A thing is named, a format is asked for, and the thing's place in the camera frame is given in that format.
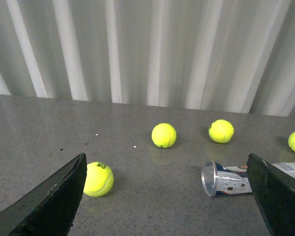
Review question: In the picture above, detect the right centre tennis ball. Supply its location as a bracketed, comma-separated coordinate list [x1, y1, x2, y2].
[208, 119, 235, 144]

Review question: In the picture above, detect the near left tennis ball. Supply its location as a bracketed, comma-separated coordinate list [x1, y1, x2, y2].
[83, 162, 114, 197]

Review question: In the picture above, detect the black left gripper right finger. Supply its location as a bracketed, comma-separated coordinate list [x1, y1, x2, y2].
[246, 153, 295, 236]

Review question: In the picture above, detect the middle tennis ball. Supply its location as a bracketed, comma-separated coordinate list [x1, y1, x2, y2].
[151, 123, 177, 148]

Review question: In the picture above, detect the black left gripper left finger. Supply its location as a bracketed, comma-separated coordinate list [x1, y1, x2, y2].
[0, 153, 87, 236]

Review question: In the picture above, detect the white pleated curtain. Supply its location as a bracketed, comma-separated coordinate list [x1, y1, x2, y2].
[0, 0, 295, 117]

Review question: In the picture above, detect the clear tennis ball can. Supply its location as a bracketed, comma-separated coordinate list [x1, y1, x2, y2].
[201, 160, 295, 197]

